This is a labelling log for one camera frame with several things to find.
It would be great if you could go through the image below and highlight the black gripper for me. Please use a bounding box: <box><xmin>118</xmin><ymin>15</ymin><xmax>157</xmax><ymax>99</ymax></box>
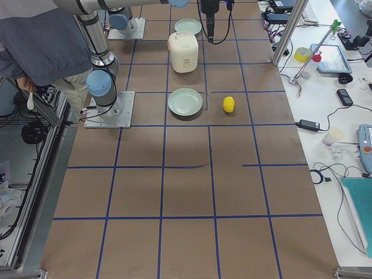
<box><xmin>201</xmin><ymin>0</ymin><xmax>219</xmax><ymax>44</ymax></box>

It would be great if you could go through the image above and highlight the white rice cooker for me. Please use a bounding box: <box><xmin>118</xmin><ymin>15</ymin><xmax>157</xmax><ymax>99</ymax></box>
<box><xmin>167</xmin><ymin>31</ymin><xmax>199</xmax><ymax>73</ymax></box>

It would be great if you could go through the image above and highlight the white plastic spoon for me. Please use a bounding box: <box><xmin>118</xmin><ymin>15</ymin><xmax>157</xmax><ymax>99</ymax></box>
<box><xmin>27</xmin><ymin>92</ymin><xmax>34</xmax><ymax>110</ymax></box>

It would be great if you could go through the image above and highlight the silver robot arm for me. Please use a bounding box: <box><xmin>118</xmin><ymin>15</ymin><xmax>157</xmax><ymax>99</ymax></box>
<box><xmin>108</xmin><ymin>7</ymin><xmax>137</xmax><ymax>35</ymax></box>
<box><xmin>54</xmin><ymin>1</ymin><xmax>189</xmax><ymax>69</ymax></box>

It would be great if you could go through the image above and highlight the person's hand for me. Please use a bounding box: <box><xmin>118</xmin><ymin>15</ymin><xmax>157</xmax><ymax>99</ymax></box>
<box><xmin>16</xmin><ymin>76</ymin><xmax>37</xmax><ymax>92</ymax></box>

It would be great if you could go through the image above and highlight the far light green plate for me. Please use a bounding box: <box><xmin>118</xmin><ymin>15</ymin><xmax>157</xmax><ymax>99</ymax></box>
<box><xmin>174</xmin><ymin>19</ymin><xmax>202</xmax><ymax>35</ymax></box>

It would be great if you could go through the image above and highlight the light green plate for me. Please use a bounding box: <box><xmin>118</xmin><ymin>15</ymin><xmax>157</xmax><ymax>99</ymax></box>
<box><xmin>174</xmin><ymin>19</ymin><xmax>202</xmax><ymax>35</ymax></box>
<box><xmin>167</xmin><ymin>88</ymin><xmax>203</xmax><ymax>117</ymax></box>

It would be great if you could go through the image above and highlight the black power brick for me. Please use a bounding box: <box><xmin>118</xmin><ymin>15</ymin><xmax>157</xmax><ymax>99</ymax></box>
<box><xmin>265</xmin><ymin>13</ymin><xmax>290</xmax><ymax>24</ymax></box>

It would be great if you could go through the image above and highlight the yellow toy potato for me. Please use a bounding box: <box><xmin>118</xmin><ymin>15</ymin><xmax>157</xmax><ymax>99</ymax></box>
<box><xmin>223</xmin><ymin>96</ymin><xmax>235</xmax><ymax>113</ymax></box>

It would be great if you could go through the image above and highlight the near light green plate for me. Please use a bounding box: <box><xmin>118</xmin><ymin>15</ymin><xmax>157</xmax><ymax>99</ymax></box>
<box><xmin>167</xmin><ymin>88</ymin><xmax>203</xmax><ymax>117</ymax></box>

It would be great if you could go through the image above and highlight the yellow tape roll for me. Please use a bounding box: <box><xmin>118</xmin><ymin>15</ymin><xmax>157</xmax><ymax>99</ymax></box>
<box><xmin>294</xmin><ymin>47</ymin><xmax>312</xmax><ymax>63</ymax></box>

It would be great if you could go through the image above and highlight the red capped bottle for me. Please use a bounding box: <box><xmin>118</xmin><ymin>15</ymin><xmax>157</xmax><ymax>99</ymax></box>
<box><xmin>301</xmin><ymin>51</ymin><xmax>322</xmax><ymax>80</ymax></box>

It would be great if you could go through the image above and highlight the metal rod stand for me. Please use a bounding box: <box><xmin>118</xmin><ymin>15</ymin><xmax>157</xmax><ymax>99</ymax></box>
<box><xmin>288</xmin><ymin>20</ymin><xmax>341</xmax><ymax>96</ymax></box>

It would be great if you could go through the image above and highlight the blue teach pendant tablet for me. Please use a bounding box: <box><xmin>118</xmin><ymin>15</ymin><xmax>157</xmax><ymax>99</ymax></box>
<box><xmin>317</xmin><ymin>45</ymin><xmax>352</xmax><ymax>74</ymax></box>

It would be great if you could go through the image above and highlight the black power adapter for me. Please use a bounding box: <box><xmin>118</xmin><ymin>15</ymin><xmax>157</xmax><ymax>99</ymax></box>
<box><xmin>295</xmin><ymin>119</ymin><xmax>320</xmax><ymax>132</ymax></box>

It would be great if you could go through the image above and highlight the black phone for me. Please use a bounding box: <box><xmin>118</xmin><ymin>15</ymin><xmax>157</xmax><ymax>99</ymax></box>
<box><xmin>337</xmin><ymin>89</ymin><xmax>353</xmax><ymax>106</ymax></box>

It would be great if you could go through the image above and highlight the white plastic cup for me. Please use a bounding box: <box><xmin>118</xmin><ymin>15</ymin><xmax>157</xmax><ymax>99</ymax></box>
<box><xmin>322</xmin><ymin>128</ymin><xmax>344</xmax><ymax>146</ymax></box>

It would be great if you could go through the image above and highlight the person in grey jacket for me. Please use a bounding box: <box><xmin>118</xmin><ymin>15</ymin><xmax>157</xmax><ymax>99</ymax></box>
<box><xmin>1</xmin><ymin>1</ymin><xmax>92</xmax><ymax>116</ymax></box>

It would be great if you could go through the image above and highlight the teal cutting mat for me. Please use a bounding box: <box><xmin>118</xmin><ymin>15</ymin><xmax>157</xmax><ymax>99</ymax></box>
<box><xmin>342</xmin><ymin>178</ymin><xmax>371</xmax><ymax>258</ymax></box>

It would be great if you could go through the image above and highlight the aluminium frame post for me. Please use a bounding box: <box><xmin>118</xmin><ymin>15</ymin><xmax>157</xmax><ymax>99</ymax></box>
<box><xmin>271</xmin><ymin>0</ymin><xmax>308</xmax><ymax>66</ymax></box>

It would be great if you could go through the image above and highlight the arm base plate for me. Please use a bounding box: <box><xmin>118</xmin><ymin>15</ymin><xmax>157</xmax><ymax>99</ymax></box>
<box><xmin>108</xmin><ymin>15</ymin><xmax>146</xmax><ymax>41</ymax></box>
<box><xmin>83</xmin><ymin>91</ymin><xmax>135</xmax><ymax>128</ymax></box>

